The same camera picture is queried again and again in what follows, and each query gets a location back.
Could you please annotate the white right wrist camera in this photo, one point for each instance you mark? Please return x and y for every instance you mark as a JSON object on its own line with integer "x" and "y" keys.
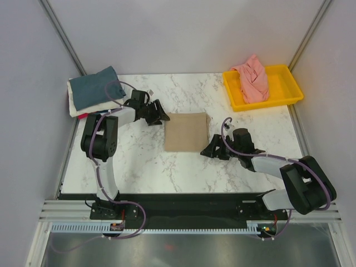
{"x": 228, "y": 129}

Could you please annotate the yellow plastic bin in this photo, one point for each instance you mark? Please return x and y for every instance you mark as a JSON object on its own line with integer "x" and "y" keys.
{"x": 283, "y": 89}

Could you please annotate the folded blue-grey t shirt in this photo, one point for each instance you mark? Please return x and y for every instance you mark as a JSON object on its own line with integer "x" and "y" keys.
{"x": 89, "y": 90}

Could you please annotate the corner aluminium post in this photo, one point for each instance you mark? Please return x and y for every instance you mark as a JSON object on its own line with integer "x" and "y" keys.
{"x": 319, "y": 16}
{"x": 54, "y": 20}

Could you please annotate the pink t shirt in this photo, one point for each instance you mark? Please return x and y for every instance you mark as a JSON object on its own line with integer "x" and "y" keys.
{"x": 254, "y": 80}

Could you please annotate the left corner aluminium post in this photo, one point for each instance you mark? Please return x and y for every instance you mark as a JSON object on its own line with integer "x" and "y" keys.
{"x": 54, "y": 20}

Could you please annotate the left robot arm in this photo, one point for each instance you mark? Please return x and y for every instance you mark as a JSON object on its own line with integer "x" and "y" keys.
{"x": 100, "y": 137}

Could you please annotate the folded cream t shirt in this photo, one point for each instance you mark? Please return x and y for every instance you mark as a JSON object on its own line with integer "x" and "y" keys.
{"x": 109, "y": 105}

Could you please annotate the folded red t shirt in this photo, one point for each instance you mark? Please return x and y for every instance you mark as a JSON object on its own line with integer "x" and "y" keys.
{"x": 85, "y": 115}

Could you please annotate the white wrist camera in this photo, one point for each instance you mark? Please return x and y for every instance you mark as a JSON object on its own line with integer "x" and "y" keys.
{"x": 150, "y": 92}
{"x": 228, "y": 129}

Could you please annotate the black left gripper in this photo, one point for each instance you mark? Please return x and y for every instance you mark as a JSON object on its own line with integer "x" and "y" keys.
{"x": 159, "y": 113}

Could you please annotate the aluminium frame rail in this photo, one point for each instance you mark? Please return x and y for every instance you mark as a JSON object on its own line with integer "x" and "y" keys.
{"x": 77, "y": 210}

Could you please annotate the right corner aluminium post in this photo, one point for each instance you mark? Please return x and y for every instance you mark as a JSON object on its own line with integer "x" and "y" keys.
{"x": 319, "y": 16}

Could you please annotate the white slotted cable duct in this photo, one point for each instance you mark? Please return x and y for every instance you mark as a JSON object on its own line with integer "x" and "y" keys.
{"x": 120, "y": 227}

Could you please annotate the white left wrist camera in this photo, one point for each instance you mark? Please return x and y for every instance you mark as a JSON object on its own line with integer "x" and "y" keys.
{"x": 150, "y": 92}

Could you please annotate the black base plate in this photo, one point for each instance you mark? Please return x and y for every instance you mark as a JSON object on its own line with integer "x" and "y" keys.
{"x": 185, "y": 222}

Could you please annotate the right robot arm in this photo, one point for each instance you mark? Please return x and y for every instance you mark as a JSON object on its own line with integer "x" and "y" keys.
{"x": 307, "y": 188}

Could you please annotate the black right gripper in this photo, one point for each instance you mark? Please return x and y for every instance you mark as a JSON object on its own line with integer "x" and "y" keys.
{"x": 209, "y": 151}

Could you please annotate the beige t shirt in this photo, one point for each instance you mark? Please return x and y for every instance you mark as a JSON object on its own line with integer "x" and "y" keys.
{"x": 187, "y": 132}

